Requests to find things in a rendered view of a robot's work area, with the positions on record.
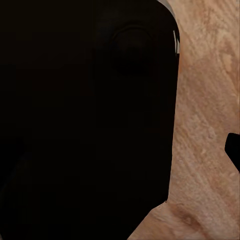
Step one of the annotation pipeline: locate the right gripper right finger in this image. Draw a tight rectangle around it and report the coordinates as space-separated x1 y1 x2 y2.
224 132 240 172

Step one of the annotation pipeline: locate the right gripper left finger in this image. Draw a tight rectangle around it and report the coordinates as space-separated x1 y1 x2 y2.
0 133 26 192

